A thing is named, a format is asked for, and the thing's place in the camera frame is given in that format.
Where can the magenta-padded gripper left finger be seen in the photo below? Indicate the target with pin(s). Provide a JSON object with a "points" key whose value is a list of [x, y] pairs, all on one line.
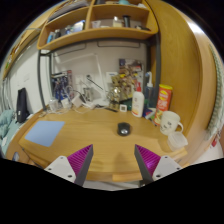
{"points": [[78, 161]]}

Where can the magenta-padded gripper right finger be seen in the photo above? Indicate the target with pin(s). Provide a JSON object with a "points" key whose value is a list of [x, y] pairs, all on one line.
{"points": [[150, 161]]}

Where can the black computer mouse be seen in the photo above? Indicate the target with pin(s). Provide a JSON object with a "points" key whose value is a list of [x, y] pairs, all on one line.
{"points": [[123, 128]]}

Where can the light blue mouse pad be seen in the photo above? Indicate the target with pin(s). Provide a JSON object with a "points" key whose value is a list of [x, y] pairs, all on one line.
{"points": [[45, 132]]}

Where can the white printed mug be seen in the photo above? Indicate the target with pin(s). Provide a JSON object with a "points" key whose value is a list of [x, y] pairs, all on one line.
{"points": [[169, 122]]}

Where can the small blue box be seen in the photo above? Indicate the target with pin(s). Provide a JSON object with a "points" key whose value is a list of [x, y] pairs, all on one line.
{"points": [[149, 114]]}

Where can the white red-capped lotion bottle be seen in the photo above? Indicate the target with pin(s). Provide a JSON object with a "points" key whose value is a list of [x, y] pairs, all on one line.
{"points": [[137, 103]]}

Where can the small white cube clock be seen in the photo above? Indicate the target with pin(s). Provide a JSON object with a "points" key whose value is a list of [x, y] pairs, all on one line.
{"points": [[123, 108]]}

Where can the white charger block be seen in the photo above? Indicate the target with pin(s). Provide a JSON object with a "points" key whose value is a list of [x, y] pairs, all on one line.
{"points": [[77, 100]]}

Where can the clear plastic cup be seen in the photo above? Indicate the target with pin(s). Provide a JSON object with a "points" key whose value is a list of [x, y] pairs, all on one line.
{"points": [[54, 105]]}

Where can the red yellow chip can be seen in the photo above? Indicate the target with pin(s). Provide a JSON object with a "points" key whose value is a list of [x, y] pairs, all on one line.
{"points": [[163, 101]]}

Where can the clear blue spray bottle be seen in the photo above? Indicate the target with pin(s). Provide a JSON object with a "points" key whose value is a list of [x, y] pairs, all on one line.
{"points": [[149, 91]]}

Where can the blue model kit box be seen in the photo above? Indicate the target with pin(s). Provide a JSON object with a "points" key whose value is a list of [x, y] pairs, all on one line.
{"points": [[61, 85]]}

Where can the black backpack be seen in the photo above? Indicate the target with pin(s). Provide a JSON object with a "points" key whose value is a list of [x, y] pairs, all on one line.
{"points": [[22, 105]]}

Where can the teal blanket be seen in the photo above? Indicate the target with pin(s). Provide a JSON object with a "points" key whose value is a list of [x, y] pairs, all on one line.
{"points": [[6, 128]]}

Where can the wooden shelf unit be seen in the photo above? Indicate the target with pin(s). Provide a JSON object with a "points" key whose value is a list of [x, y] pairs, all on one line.
{"points": [[100, 33]]}

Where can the white wall socket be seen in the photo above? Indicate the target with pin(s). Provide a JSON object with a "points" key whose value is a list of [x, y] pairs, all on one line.
{"points": [[80, 80]]}

